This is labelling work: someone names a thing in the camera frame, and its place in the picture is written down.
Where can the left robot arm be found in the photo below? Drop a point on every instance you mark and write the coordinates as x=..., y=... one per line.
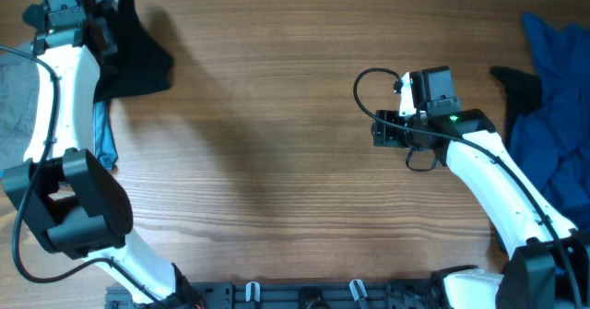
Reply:
x=88, y=52

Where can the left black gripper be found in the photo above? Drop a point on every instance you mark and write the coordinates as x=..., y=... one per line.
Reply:
x=64, y=18

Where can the folded grey shorts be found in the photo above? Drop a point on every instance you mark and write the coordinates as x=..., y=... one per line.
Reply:
x=19, y=98

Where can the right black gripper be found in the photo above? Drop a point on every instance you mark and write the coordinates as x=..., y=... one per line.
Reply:
x=380, y=129

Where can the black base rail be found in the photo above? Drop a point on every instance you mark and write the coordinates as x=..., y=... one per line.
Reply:
x=393, y=294

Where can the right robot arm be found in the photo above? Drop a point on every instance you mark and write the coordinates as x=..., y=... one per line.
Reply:
x=548, y=263

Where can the folded blue jeans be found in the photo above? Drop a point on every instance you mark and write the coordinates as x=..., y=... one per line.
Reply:
x=104, y=146

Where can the black shorts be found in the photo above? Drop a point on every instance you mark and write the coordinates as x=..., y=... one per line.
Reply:
x=140, y=67

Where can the blue garment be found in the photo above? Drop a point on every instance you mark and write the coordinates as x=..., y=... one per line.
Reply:
x=551, y=144

